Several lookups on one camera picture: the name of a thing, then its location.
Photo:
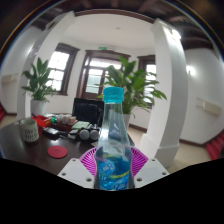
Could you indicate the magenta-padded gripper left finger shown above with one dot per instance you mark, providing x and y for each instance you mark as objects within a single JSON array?
[{"x": 75, "y": 170}]

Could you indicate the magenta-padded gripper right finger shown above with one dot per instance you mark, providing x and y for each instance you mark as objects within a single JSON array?
[{"x": 151, "y": 170}]

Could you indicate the clear bottle with teal cap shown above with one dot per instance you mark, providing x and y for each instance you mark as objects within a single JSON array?
[{"x": 113, "y": 146}]

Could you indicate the flat round red coaster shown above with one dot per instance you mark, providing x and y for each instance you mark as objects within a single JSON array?
[{"x": 57, "y": 152}]

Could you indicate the grey round-headed microphone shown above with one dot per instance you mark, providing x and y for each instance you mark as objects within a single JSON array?
[
  {"x": 94, "y": 134},
  {"x": 84, "y": 134}
]

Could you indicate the flat black device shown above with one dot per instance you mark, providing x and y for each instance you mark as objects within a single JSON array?
[{"x": 51, "y": 132}]

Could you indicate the green notebook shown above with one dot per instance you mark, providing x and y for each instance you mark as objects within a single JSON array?
[{"x": 81, "y": 125}]

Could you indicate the box of small packets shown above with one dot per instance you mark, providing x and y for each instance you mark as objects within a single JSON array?
[{"x": 65, "y": 120}]

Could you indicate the black chair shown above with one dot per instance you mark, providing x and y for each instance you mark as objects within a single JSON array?
[{"x": 87, "y": 111}]

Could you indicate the white patterned cup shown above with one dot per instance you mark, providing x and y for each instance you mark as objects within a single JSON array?
[{"x": 30, "y": 130}]

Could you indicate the large potted plant, white pot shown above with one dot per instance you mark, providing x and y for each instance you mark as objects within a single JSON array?
[{"x": 133, "y": 83}]

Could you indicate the small potted plant, white pot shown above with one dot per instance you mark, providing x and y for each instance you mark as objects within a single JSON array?
[{"x": 39, "y": 83}]

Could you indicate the dark wooden glazed door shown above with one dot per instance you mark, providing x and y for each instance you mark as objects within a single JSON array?
[{"x": 95, "y": 75}]

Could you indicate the green exit sign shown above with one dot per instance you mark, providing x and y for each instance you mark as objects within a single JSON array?
[{"x": 102, "y": 48}]

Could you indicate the white wall-mounted unit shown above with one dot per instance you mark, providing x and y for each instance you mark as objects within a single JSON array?
[
  {"x": 9, "y": 78},
  {"x": 210, "y": 107}
]

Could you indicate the wall lamp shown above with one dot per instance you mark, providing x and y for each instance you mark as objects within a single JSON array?
[{"x": 191, "y": 70}]

